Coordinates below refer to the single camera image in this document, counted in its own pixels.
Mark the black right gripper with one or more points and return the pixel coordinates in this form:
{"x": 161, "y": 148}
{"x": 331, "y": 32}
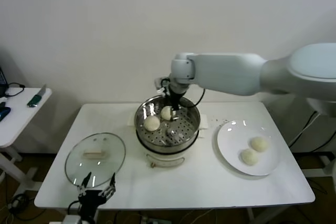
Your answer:
{"x": 176, "y": 96}

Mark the white side table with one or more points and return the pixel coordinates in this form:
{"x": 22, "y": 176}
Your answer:
{"x": 23, "y": 113}

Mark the white floor plug adapter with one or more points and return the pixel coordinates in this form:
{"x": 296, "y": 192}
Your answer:
{"x": 17, "y": 203}

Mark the blue tool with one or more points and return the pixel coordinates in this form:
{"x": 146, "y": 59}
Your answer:
{"x": 4, "y": 112}

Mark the white steamed baozi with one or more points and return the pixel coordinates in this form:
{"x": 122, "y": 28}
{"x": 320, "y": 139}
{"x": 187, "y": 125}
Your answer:
{"x": 165, "y": 113}
{"x": 249, "y": 157}
{"x": 151, "y": 123}
{"x": 259, "y": 144}

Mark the white round plate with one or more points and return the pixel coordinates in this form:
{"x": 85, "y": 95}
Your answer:
{"x": 231, "y": 140}

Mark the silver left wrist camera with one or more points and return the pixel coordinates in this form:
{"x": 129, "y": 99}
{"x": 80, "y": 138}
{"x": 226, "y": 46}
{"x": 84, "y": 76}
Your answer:
{"x": 71, "y": 219}

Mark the laptop with blue screen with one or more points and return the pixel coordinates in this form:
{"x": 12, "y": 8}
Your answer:
{"x": 2, "y": 77}

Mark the white power strip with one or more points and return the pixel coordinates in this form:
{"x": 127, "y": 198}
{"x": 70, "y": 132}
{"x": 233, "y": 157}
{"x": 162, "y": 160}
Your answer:
{"x": 149, "y": 221}

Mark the cream electric cooking pot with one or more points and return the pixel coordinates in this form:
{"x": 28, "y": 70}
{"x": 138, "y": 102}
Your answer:
{"x": 168, "y": 159}

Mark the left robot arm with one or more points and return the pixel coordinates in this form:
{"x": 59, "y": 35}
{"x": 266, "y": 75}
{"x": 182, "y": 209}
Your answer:
{"x": 88, "y": 221}

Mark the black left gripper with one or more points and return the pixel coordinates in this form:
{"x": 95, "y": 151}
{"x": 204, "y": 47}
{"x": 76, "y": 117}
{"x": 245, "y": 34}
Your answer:
{"x": 90, "y": 200}

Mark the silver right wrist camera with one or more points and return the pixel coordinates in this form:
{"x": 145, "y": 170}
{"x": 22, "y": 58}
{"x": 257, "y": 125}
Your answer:
{"x": 158, "y": 82}

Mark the perforated steel steamer basket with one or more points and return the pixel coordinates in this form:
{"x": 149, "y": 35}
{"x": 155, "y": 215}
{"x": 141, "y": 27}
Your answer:
{"x": 183, "y": 129}

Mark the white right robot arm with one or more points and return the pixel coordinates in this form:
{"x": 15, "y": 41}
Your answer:
{"x": 223, "y": 72}

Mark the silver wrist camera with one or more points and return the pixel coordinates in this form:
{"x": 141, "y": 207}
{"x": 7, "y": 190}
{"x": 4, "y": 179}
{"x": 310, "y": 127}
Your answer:
{"x": 158, "y": 82}
{"x": 71, "y": 219}

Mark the white shelf table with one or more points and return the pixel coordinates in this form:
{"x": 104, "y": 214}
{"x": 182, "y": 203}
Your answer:
{"x": 329, "y": 166}

